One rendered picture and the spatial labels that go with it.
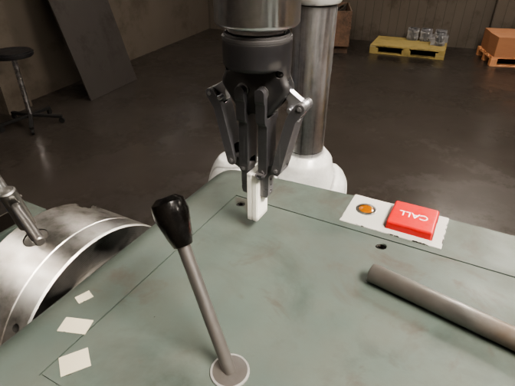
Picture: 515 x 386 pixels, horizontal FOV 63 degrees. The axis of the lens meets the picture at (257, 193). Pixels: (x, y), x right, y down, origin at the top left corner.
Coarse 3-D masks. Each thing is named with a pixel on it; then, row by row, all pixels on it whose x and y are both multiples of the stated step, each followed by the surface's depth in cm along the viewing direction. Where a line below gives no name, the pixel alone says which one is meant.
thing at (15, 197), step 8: (0, 192) 52; (8, 192) 52; (16, 192) 53; (0, 200) 52; (8, 200) 52; (16, 200) 53; (8, 208) 53; (24, 208) 54; (32, 216) 56; (16, 224) 55; (32, 240) 57
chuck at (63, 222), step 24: (48, 216) 62; (72, 216) 62; (96, 216) 64; (120, 216) 67; (48, 240) 57; (0, 264) 56; (24, 264) 55; (0, 288) 54; (24, 288) 53; (0, 312) 53; (0, 336) 52
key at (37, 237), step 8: (0, 176) 57; (0, 184) 56; (16, 208) 52; (16, 216) 52; (24, 216) 51; (24, 224) 50; (32, 224) 49; (32, 232) 48; (40, 232) 49; (40, 240) 48
